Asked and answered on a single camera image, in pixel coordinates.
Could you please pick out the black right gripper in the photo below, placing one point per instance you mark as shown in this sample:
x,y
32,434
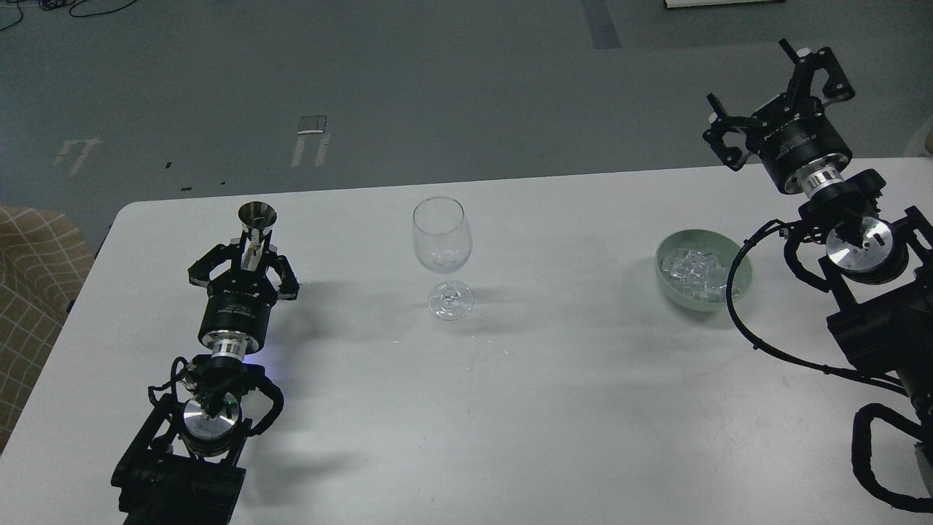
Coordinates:
x,y
798,142

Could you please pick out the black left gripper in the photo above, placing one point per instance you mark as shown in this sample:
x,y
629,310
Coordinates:
x,y
240,301

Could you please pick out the steel double jigger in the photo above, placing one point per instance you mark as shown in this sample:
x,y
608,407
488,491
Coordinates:
x,y
257,220

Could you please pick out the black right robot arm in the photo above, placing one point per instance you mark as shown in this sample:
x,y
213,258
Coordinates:
x,y
877,271

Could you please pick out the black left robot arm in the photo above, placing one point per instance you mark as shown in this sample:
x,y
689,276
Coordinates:
x,y
182,466

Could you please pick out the clear ice cubes pile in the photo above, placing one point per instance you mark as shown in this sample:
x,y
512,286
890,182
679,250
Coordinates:
x,y
699,276

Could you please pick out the clear wine glass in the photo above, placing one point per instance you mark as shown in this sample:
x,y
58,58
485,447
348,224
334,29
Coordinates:
x,y
442,243

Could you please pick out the metal floor plate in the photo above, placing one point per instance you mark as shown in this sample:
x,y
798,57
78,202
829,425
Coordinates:
x,y
312,124

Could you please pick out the green bowl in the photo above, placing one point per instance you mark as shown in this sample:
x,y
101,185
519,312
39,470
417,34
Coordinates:
x,y
698,239

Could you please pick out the beige checked chair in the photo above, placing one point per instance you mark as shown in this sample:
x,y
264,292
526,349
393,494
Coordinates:
x,y
44,264

